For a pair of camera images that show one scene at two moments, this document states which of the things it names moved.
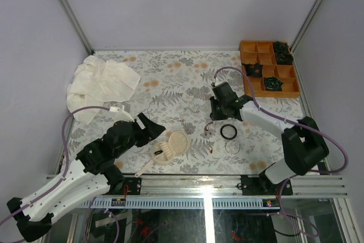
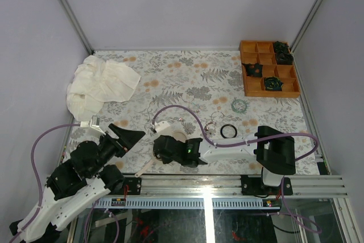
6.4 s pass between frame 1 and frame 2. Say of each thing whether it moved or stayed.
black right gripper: moved
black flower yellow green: stayed
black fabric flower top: stayed
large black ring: stayed
